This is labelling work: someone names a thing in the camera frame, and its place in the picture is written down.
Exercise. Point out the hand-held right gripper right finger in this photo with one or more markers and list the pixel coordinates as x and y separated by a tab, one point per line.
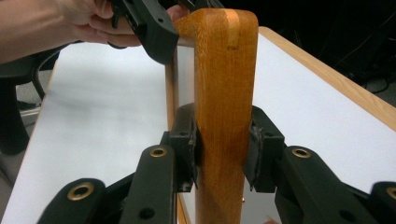
264	149

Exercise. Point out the black office chair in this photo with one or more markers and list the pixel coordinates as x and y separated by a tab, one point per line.
12	109

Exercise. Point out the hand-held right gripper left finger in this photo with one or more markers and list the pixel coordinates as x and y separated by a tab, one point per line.
185	146

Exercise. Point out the wooden picture frame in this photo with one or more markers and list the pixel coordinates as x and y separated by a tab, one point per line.
224	93

